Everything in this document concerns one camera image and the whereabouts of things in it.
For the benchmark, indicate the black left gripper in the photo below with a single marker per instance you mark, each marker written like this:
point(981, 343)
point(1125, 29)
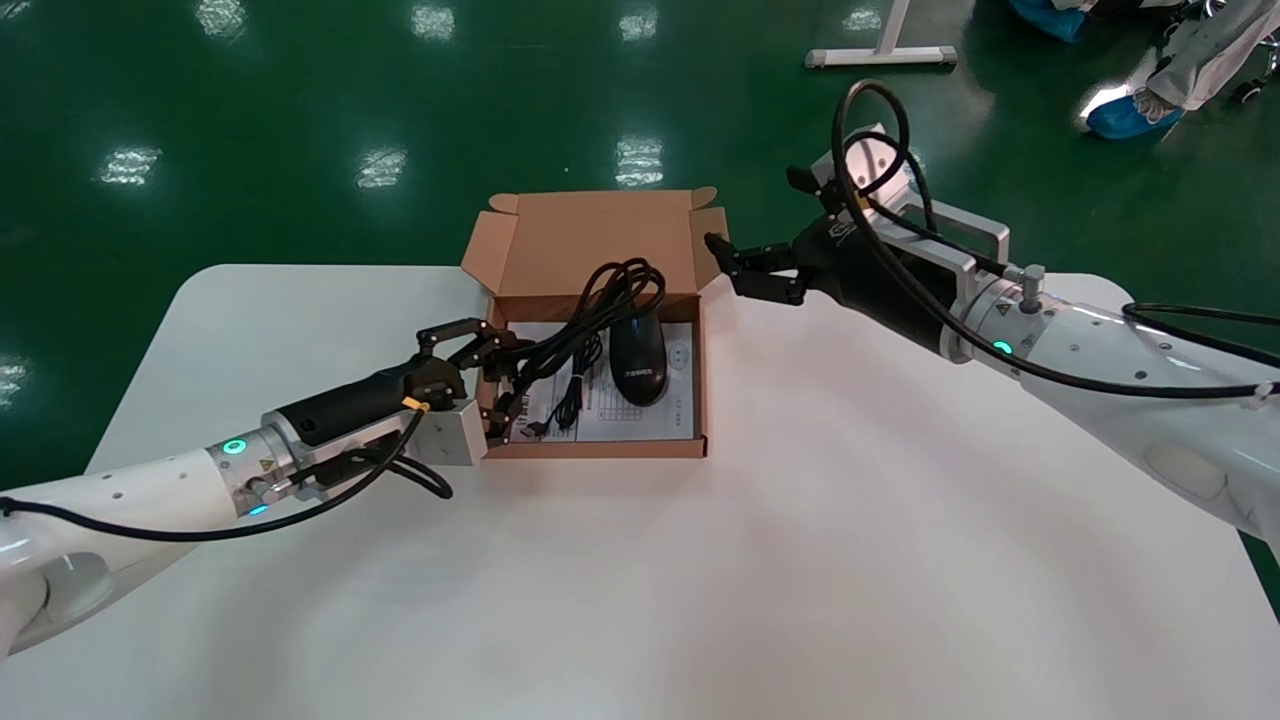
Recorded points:
point(340, 405)

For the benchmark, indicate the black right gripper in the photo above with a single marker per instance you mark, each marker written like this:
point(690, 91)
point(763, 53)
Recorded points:
point(880, 275)

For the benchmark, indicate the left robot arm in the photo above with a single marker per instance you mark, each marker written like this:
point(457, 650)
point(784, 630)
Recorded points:
point(120, 500)

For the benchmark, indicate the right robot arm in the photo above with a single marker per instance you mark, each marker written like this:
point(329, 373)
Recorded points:
point(1150, 390)

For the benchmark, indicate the open brown cardboard box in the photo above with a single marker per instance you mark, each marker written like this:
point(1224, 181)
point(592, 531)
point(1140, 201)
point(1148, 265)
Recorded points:
point(580, 235)

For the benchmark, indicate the white printed paper sheet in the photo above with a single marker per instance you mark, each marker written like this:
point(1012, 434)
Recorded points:
point(685, 400)

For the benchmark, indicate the person leg beige trousers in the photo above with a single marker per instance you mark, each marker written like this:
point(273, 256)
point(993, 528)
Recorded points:
point(1215, 45)

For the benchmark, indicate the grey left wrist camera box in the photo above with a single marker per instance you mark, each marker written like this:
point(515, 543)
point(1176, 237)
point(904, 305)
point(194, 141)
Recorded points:
point(450, 435)

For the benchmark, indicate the white desk leg frame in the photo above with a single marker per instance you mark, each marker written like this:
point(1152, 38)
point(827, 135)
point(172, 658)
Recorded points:
point(880, 57)

